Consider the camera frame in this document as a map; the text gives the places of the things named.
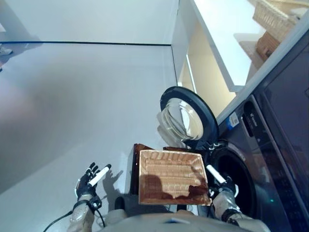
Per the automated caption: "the grey robot torso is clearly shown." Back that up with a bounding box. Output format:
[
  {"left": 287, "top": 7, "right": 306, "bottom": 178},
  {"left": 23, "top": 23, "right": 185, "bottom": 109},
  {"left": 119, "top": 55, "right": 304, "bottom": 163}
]
[{"left": 82, "top": 209, "right": 242, "bottom": 232}]

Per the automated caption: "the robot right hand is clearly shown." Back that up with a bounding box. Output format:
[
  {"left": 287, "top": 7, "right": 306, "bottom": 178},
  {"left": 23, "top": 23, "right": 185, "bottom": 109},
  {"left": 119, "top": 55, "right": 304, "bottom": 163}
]
[{"left": 205, "top": 165, "right": 239, "bottom": 196}]

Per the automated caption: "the rectangular wicker laundry basket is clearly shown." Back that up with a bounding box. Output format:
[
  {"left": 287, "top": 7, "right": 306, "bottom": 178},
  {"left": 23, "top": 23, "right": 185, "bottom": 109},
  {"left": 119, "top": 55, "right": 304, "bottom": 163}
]
[{"left": 139, "top": 149, "right": 211, "bottom": 206}]

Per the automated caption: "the white and beige shelf cabinet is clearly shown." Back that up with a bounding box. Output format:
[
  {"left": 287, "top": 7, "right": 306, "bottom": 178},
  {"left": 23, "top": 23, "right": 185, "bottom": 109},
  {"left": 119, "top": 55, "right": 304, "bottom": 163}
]
[{"left": 170, "top": 0, "right": 309, "bottom": 119}]

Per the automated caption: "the dark grey washing machine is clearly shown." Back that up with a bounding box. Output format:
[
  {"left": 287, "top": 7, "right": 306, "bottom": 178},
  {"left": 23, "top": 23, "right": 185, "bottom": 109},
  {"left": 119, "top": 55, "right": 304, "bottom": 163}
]
[{"left": 205, "top": 21, "right": 309, "bottom": 232}]

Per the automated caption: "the round glass washing machine door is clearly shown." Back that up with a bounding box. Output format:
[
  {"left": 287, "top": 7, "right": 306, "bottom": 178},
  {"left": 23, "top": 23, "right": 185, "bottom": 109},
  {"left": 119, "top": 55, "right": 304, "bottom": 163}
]
[{"left": 155, "top": 86, "right": 220, "bottom": 148}]

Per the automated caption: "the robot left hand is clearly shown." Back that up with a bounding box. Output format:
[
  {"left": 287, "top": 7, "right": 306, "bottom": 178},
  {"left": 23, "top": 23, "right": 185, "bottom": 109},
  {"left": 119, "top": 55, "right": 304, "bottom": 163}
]
[{"left": 76, "top": 162, "right": 112, "bottom": 198}]

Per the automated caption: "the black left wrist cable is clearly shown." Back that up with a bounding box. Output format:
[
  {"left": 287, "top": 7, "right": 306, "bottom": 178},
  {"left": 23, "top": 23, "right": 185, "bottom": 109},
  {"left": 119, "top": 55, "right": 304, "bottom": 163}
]
[{"left": 44, "top": 198, "right": 106, "bottom": 232}]

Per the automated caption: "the pale wicker shelf basket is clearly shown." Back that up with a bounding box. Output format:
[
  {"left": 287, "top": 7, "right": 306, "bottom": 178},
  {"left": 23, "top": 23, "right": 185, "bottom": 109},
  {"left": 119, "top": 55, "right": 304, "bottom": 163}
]
[{"left": 252, "top": 0, "right": 309, "bottom": 37}]

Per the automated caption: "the silver robot left leg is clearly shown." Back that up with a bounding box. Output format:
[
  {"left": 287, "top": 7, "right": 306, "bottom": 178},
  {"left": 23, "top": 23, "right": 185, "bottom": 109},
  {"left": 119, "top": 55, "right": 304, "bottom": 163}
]
[{"left": 105, "top": 194, "right": 140, "bottom": 224}]

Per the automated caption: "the small brown wicker basket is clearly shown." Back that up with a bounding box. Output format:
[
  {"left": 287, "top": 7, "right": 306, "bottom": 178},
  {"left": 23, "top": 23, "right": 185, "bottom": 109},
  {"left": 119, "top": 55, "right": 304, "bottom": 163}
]
[{"left": 255, "top": 31, "right": 282, "bottom": 60}]

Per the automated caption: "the blue white energy label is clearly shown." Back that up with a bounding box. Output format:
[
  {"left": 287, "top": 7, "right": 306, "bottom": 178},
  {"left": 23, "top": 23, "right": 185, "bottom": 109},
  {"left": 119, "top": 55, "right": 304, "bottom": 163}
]
[{"left": 226, "top": 113, "right": 241, "bottom": 128}]

